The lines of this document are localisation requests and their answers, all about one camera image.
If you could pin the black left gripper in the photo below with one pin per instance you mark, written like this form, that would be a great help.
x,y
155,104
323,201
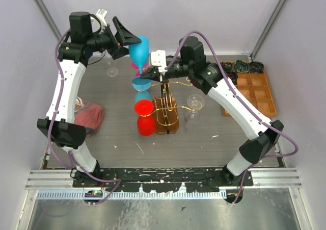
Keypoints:
x,y
125,37

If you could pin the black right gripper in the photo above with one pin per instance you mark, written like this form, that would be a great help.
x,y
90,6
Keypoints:
x,y
152,75

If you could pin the light blue wine glass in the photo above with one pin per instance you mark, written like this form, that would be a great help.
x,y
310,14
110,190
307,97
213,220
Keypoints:
x,y
139,55
142,95

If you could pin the clear wine glass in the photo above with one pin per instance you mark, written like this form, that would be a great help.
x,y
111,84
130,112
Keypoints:
x,y
112,71
195,103

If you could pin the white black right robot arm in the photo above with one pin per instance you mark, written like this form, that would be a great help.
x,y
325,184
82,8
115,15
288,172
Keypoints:
x,y
262,133

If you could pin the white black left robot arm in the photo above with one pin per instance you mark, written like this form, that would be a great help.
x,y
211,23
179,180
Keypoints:
x,y
88,33

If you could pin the pink wine glass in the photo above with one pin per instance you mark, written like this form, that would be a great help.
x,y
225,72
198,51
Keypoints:
x,y
134,66

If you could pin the clear front wine glass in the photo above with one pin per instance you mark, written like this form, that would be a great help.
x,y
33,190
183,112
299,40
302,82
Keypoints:
x,y
195,103

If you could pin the red wine glass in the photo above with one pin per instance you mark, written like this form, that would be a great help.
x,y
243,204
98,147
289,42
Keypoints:
x,y
145,121

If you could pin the folded red t-shirt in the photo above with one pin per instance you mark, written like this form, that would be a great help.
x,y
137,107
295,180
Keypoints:
x,y
88,114

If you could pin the dark rubber bands pile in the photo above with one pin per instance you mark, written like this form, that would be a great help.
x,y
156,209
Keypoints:
x,y
232,69

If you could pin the wooden compartment tray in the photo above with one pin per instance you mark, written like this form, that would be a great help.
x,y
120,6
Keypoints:
x,y
255,88

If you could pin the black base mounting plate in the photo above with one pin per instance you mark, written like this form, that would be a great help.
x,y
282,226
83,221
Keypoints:
x,y
163,180

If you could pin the gold wire wine glass rack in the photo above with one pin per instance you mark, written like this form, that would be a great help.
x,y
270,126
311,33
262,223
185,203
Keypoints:
x,y
165,111

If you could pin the left aluminium corner post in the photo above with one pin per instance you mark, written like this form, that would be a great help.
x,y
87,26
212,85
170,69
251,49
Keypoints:
x,y
48,11

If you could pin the aluminium corner post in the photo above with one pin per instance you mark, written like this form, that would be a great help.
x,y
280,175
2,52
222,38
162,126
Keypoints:
x,y
48,11
279,7

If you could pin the aluminium front rail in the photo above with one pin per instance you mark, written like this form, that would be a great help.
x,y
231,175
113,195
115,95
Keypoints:
x,y
66,184

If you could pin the right aluminium corner post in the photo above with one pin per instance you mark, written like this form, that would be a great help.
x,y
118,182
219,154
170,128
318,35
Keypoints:
x,y
279,7

